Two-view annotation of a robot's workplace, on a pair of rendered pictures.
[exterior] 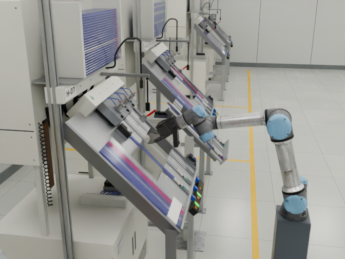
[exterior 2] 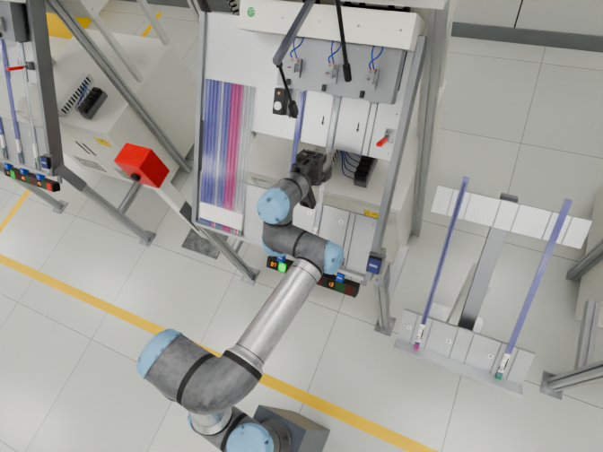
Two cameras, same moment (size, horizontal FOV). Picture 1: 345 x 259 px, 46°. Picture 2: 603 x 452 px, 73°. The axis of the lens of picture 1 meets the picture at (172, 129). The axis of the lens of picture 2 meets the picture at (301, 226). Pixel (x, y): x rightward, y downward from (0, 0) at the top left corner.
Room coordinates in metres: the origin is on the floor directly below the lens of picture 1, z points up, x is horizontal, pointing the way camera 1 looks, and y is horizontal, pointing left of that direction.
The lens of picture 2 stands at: (2.42, -0.55, 1.97)
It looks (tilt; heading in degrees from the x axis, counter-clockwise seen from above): 61 degrees down; 126
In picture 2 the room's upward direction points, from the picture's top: 25 degrees counter-clockwise
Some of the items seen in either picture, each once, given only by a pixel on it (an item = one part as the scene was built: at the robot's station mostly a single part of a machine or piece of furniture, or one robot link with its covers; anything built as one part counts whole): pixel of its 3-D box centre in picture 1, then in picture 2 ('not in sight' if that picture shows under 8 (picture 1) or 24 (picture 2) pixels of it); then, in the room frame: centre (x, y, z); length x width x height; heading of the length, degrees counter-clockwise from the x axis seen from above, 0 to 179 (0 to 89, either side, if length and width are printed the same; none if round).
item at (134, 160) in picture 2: not in sight; (177, 201); (1.26, 0.20, 0.39); 0.24 x 0.24 x 0.78; 80
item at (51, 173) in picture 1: (49, 154); not in sight; (1.79, 0.58, 1.02); 0.06 x 0.01 x 0.35; 170
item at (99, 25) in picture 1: (91, 38); not in sight; (2.08, 0.41, 1.52); 0.51 x 0.13 x 0.27; 170
